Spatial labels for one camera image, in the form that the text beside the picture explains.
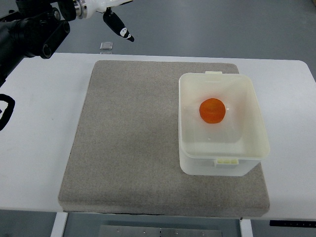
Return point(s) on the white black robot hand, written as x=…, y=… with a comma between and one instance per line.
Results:
x=109, y=17

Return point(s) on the orange fruit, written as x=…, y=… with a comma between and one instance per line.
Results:
x=212, y=110

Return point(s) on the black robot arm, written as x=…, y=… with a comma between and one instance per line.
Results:
x=35, y=29

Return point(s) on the translucent white plastic box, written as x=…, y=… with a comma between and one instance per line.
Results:
x=231, y=147

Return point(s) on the small clear floor plate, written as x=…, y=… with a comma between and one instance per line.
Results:
x=106, y=48

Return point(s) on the grey felt mat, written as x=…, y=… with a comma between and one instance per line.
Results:
x=125, y=155

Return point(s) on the white table leg left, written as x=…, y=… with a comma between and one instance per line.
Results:
x=59, y=224

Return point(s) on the white table leg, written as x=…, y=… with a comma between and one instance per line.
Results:
x=246, y=228
x=59, y=224

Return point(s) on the white table leg right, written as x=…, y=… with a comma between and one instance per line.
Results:
x=246, y=228

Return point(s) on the black table control panel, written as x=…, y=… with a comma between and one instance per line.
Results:
x=289, y=223

